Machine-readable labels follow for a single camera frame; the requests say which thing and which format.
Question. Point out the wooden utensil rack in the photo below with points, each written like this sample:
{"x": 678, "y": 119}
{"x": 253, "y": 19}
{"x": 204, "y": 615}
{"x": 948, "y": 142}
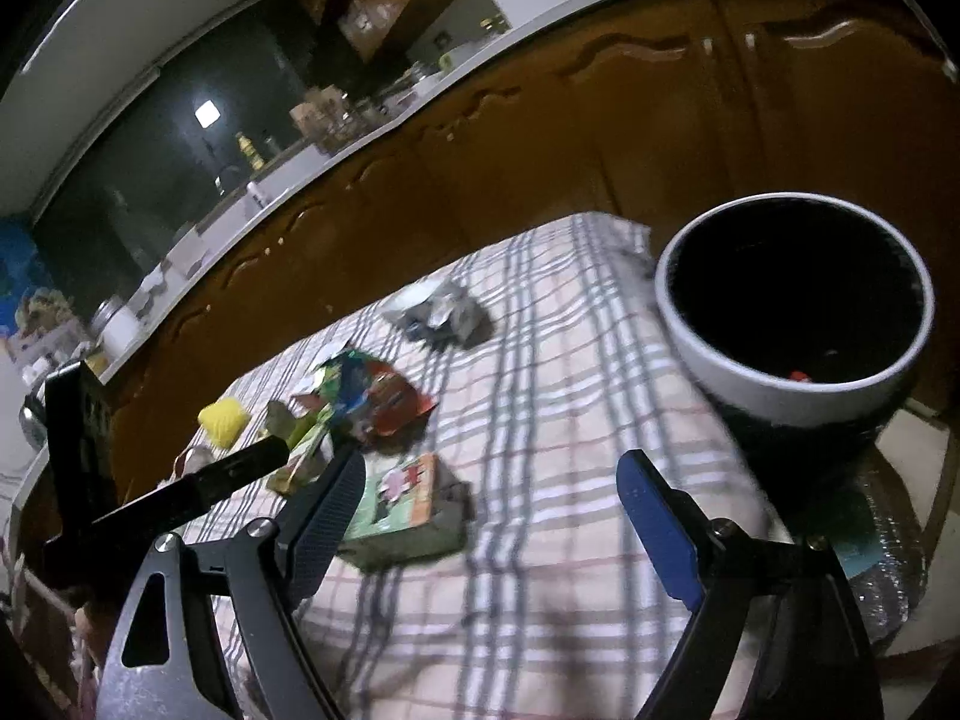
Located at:
{"x": 319, "y": 120}

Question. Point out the blue green snack wrapper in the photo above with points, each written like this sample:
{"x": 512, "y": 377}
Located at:
{"x": 346, "y": 379}

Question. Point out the yellow sponge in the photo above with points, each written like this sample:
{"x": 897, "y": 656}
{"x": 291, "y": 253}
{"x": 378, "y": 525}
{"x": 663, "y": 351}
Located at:
{"x": 221, "y": 424}

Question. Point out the clear bubble wrap sheet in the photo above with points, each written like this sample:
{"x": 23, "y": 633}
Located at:
{"x": 896, "y": 540}

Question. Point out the checked tablecloth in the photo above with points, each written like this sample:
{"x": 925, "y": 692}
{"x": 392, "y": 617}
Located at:
{"x": 540, "y": 427}

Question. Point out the green box with red print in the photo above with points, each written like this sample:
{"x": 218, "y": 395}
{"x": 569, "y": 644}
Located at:
{"x": 405, "y": 510}

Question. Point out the white kitchen countertop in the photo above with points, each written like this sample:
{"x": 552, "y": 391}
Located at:
{"x": 480, "y": 64}

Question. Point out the blue printed poster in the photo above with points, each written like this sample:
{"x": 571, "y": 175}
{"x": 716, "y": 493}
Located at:
{"x": 22, "y": 285}

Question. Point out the dark kitchen window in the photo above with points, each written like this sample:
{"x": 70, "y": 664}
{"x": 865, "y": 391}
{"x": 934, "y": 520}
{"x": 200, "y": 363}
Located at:
{"x": 150, "y": 165}

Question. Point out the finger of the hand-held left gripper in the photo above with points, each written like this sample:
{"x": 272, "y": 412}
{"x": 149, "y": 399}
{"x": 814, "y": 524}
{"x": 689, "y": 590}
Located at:
{"x": 225, "y": 469}

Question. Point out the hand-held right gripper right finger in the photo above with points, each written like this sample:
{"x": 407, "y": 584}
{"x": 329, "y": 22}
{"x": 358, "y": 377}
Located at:
{"x": 660, "y": 532}

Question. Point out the white storage jar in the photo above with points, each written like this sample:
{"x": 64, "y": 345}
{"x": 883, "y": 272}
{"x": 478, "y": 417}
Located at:
{"x": 116, "y": 330}

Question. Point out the green yellow wrapper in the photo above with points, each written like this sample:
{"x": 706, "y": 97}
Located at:
{"x": 304, "y": 457}

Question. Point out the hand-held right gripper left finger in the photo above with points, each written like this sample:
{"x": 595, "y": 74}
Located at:
{"x": 330, "y": 525}

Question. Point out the red snack wrapper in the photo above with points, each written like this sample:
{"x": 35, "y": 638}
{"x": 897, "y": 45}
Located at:
{"x": 394, "y": 401}

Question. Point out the silver wrapper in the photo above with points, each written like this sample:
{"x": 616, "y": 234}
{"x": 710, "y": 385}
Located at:
{"x": 442, "y": 315}

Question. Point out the teal booklet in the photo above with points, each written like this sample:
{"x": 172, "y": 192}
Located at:
{"x": 862, "y": 551}

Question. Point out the yellow dish soap bottle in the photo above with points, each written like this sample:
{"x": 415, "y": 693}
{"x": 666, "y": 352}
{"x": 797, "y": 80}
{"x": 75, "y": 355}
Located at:
{"x": 245, "y": 150}

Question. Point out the chrome sink faucet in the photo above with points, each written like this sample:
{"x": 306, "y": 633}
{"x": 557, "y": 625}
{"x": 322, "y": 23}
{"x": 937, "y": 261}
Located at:
{"x": 227, "y": 178}

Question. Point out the black bin with white rim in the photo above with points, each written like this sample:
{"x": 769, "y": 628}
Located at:
{"x": 750, "y": 390}

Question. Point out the crumpled grey paper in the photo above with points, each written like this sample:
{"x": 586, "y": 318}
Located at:
{"x": 191, "y": 461}

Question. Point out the brown wooden lower cabinets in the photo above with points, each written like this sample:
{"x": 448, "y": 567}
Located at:
{"x": 600, "y": 127}

